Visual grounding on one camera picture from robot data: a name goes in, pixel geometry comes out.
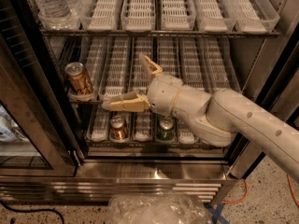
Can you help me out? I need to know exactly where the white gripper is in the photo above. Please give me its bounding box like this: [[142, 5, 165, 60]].
[[102, 53, 183, 116]]

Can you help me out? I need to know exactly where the orange can shelf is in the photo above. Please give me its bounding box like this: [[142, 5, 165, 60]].
[[109, 115, 128, 142], [64, 62, 93, 95]]

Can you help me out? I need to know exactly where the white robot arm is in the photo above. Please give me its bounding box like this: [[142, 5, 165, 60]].
[[102, 53, 299, 180]]

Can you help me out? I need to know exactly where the green can front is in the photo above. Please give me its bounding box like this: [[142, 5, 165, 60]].
[[156, 117, 177, 142]]

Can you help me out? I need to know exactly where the orange can bottom shelf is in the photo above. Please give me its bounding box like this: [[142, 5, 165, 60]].
[[109, 115, 128, 142]]

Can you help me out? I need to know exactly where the stainless steel fridge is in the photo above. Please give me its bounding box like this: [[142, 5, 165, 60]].
[[0, 0, 299, 203]]

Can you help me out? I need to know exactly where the glass fridge door left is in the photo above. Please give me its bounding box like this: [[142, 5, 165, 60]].
[[0, 0, 86, 177]]

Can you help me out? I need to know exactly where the clear plastic bag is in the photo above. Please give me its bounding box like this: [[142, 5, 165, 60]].
[[107, 194, 212, 224]]

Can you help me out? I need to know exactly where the blue tape cross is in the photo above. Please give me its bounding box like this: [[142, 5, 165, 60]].
[[205, 203, 230, 224]]

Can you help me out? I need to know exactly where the orange cable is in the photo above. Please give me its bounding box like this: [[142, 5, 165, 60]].
[[221, 174, 299, 209]]

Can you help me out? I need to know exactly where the black cable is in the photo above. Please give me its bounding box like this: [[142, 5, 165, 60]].
[[0, 200, 65, 224]]

